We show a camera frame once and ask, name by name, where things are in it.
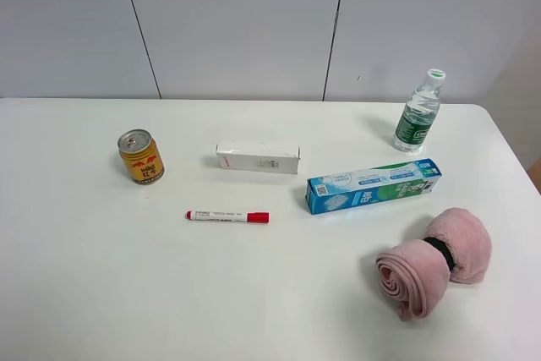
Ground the blue Darlie toothpaste box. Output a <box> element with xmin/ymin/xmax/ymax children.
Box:
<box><xmin>306</xmin><ymin>159</ymin><xmax>442</xmax><ymax>215</ymax></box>

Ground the white cardboard box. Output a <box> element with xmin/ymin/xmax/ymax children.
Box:
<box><xmin>216</xmin><ymin>141</ymin><xmax>301</xmax><ymax>174</ymax></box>

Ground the red whiteboard marker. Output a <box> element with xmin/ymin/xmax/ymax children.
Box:
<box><xmin>185</xmin><ymin>211</ymin><xmax>270</xmax><ymax>224</ymax></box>

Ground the yellow Red Bull can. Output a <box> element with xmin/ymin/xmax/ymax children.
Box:
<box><xmin>117</xmin><ymin>129</ymin><xmax>165</xmax><ymax>185</ymax></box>

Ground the clear water bottle green label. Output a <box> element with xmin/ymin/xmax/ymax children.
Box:
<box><xmin>393</xmin><ymin>68</ymin><xmax>446</xmax><ymax>153</ymax></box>

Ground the rolled pink towel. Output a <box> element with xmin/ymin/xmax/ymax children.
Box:
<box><xmin>375</xmin><ymin>208</ymin><xmax>492</xmax><ymax>321</ymax></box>

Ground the black elastic band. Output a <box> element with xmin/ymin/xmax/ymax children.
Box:
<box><xmin>424</xmin><ymin>237</ymin><xmax>456</xmax><ymax>271</ymax></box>

